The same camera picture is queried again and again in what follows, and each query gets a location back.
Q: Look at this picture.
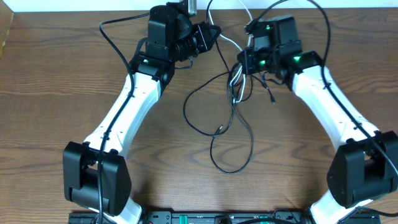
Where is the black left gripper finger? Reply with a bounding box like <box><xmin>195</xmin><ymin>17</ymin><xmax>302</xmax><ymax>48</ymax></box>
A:
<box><xmin>207</xmin><ymin>24</ymin><xmax>221</xmax><ymax>36</ymax></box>
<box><xmin>206</xmin><ymin>34</ymin><xmax>219</xmax><ymax>51</ymax></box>

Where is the black USB cable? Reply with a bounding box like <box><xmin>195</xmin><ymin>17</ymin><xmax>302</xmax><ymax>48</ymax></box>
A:
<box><xmin>182</xmin><ymin>40</ymin><xmax>277</xmax><ymax>138</ymax></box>
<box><xmin>210</xmin><ymin>63</ymin><xmax>254</xmax><ymax>174</ymax></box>

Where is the white USB cable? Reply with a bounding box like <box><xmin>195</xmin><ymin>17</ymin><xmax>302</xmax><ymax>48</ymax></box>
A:
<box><xmin>206</xmin><ymin>0</ymin><xmax>254</xmax><ymax>104</ymax></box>

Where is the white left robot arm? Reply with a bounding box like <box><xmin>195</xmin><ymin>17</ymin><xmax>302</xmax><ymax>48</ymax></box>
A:
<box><xmin>63</xmin><ymin>0</ymin><xmax>221</xmax><ymax>223</ymax></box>

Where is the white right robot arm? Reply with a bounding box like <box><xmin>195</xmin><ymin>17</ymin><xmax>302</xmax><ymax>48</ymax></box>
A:
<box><xmin>238</xmin><ymin>15</ymin><xmax>397</xmax><ymax>223</ymax></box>

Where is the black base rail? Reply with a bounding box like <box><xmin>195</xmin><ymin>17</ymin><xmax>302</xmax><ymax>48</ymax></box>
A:
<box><xmin>67</xmin><ymin>209</ymin><xmax>381</xmax><ymax>224</ymax></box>

